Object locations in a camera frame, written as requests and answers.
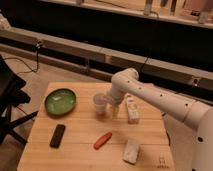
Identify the black remote phone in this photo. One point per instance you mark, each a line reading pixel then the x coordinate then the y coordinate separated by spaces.
pixel 57 136

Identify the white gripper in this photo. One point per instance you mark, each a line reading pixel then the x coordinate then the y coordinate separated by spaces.
pixel 113 110

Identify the translucent white cup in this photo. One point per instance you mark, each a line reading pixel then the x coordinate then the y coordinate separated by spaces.
pixel 100 103

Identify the white tube bottle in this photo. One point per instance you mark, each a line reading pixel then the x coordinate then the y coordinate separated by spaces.
pixel 133 114

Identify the green round plate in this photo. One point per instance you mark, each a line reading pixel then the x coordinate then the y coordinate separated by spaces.
pixel 60 102

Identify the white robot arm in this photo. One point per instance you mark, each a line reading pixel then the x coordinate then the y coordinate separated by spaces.
pixel 193 113

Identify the black office chair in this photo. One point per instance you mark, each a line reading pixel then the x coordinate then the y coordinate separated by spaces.
pixel 11 95

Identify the wooden table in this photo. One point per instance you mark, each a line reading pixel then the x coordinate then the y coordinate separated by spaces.
pixel 83 128

